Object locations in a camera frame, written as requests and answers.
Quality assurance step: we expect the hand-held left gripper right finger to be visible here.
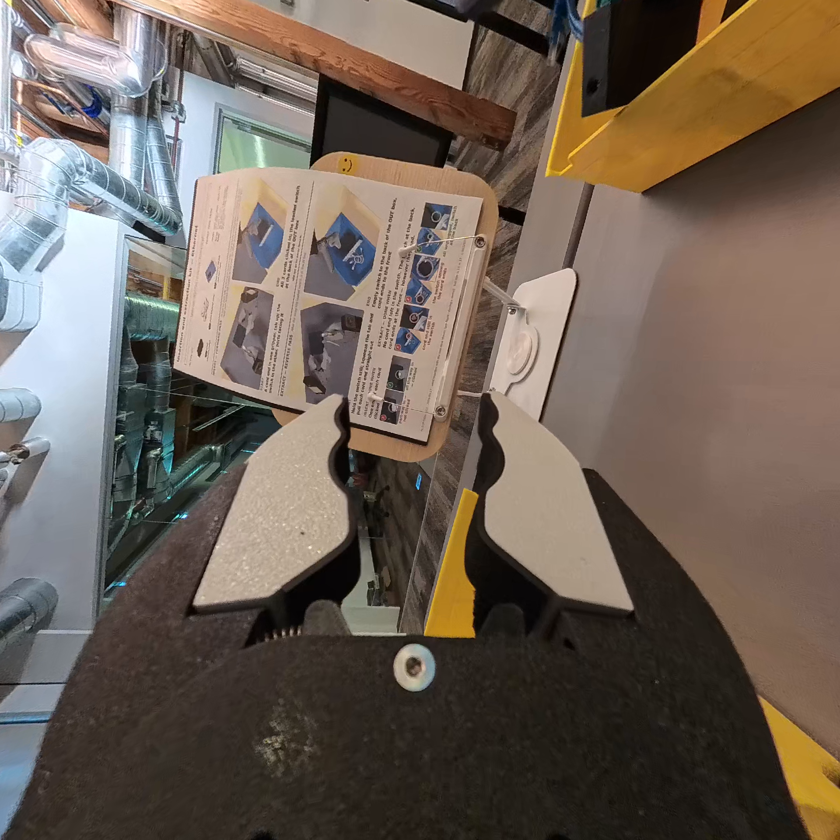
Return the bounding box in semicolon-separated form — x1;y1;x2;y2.
466;392;636;637

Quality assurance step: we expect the black flat monitor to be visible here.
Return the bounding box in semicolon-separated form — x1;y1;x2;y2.
310;77;457;168

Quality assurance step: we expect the instruction poster on wooden board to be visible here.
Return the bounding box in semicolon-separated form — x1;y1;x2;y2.
172;152;501;463

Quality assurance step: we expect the black ethernet switch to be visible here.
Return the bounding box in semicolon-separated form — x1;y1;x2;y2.
581;0;706;120

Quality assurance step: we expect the wooden support post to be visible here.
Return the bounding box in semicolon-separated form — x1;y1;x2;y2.
112;0;519;151

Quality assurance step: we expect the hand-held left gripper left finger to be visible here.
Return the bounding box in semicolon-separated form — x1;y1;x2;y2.
190;394;362;636

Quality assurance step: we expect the yellow plastic bin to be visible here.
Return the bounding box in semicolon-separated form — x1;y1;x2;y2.
423;487;840;840
546;0;840;193

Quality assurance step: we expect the blue ethernet cable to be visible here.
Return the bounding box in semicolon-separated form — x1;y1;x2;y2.
548;0;592;67

